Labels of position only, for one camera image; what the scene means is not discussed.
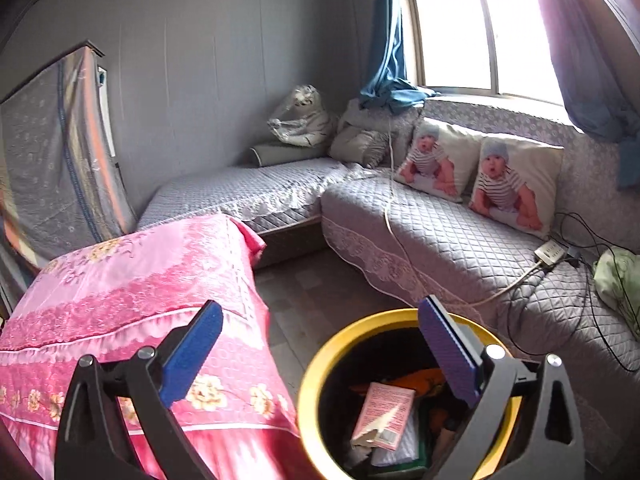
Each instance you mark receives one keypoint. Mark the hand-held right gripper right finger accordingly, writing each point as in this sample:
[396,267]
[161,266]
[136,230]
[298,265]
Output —
[450,355]

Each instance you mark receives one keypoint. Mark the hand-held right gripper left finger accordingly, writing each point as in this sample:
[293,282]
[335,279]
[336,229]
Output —
[192,355]

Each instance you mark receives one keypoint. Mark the orange snack wrapper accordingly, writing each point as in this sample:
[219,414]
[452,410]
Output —
[430,379]

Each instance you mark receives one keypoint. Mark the orange fruit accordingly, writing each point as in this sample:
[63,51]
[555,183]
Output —
[439,417]

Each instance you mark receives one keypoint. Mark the small printed cardboard box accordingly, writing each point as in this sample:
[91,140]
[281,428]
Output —
[385,410]

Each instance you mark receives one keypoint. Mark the white green tissue packet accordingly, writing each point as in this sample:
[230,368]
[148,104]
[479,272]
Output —
[405,445]

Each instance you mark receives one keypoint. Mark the pink floral tablecloth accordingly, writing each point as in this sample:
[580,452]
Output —
[125,285]

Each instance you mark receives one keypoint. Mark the grey quilted corner sofa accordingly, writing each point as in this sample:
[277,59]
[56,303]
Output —
[450,240]

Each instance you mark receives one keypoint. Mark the white power strip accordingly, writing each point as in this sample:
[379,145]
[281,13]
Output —
[549,251]

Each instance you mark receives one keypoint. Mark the baby print pillow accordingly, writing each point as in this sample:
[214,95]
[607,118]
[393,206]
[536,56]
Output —
[435,160]
[510,185]

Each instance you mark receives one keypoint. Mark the light green cloth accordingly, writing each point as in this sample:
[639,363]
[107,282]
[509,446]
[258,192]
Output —
[620,280]

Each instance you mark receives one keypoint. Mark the grey bolster pillow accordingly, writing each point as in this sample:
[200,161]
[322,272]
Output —
[280,155]

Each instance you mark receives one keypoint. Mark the grey fringed cushion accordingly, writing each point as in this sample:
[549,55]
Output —
[357,147]

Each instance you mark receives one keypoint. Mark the bundled grey quilted cover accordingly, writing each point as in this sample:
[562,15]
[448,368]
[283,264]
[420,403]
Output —
[360,115]

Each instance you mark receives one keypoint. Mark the blue cloth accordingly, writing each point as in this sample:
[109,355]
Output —
[629,165]

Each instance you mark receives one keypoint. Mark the plush tiger in plastic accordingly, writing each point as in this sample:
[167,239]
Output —
[305,115]

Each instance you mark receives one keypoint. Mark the window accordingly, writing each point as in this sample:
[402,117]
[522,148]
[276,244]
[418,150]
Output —
[450,35]

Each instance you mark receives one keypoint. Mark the blue curtain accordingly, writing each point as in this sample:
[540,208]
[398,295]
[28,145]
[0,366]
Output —
[390,35]

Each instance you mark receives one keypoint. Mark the purple grey curtain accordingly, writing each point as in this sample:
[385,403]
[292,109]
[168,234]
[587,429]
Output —
[590,60]

